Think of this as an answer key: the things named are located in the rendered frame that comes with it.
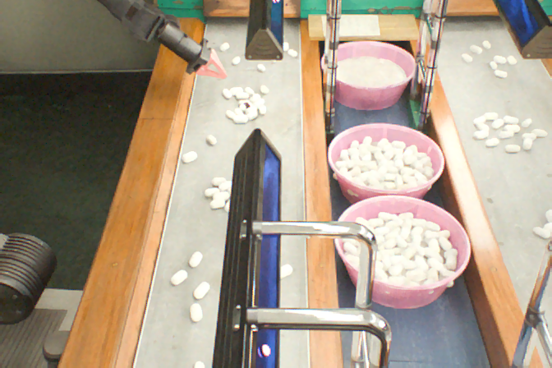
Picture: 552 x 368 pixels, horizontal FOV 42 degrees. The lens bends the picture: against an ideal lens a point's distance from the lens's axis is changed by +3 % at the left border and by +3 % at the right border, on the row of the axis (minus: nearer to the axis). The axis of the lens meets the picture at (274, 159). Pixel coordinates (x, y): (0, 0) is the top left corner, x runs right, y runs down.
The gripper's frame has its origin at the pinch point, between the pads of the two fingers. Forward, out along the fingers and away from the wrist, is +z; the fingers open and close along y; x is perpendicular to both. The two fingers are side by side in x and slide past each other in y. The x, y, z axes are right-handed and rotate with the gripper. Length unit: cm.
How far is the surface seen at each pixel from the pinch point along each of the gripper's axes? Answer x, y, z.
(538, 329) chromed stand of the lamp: -44, -94, 30
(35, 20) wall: 94, 122, -41
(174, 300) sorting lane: 9, -70, 2
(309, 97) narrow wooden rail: -10.7, -1.6, 20.8
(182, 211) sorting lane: 9.9, -45.3, 1.0
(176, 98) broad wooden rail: 12.3, -2.8, -6.0
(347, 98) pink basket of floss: -13.6, 7.0, 32.9
